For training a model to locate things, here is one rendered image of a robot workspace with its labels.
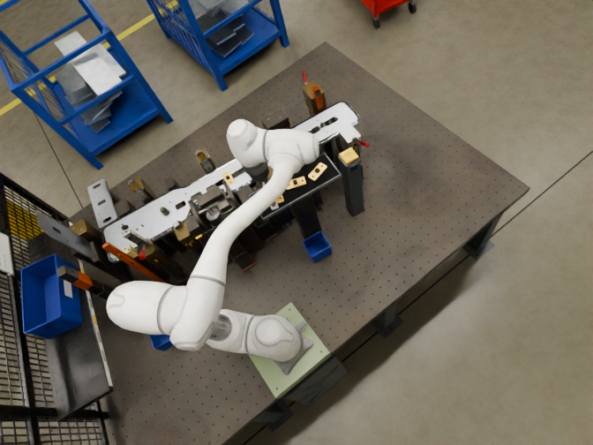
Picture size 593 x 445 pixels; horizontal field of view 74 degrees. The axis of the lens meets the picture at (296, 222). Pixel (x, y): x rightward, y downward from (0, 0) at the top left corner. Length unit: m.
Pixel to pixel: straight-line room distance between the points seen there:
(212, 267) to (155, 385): 1.07
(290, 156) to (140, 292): 0.57
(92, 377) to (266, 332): 0.72
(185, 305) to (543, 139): 2.82
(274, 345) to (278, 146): 0.75
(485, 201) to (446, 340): 0.89
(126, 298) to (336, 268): 1.08
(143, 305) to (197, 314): 0.15
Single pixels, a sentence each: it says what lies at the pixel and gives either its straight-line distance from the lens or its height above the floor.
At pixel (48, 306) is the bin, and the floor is 1.03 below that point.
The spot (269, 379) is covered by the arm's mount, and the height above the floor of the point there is 0.76.
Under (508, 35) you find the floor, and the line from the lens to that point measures 4.05.
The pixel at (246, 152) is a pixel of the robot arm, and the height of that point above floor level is 1.56.
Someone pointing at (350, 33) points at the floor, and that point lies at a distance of 4.11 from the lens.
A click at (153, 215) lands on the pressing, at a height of 1.00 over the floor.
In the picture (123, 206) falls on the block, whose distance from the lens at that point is 2.17.
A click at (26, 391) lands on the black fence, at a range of 1.86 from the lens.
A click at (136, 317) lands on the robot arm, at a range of 1.13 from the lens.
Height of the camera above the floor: 2.50
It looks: 61 degrees down
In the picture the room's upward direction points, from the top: 23 degrees counter-clockwise
